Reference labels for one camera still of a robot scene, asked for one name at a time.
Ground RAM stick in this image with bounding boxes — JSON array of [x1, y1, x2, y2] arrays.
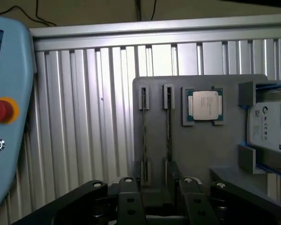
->
[[167, 87, 174, 165], [142, 88, 148, 184]]

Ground grey parts rack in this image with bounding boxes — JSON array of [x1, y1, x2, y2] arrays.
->
[[132, 74, 281, 204]]

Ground CPU with silver lid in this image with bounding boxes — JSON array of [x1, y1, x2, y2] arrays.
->
[[186, 90, 224, 123]]

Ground hard disk with white label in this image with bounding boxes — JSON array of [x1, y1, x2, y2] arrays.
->
[[246, 87, 281, 174]]

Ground light blue teach pendant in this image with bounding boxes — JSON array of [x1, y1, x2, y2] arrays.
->
[[0, 14, 37, 225]]

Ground aluminium frame rail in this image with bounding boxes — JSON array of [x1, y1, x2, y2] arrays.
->
[[29, 19, 281, 53]]

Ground thick black cable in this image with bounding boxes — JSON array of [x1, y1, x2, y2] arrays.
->
[[135, 0, 155, 22]]

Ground thin black cable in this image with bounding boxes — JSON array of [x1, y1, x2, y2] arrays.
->
[[0, 0, 58, 27]]

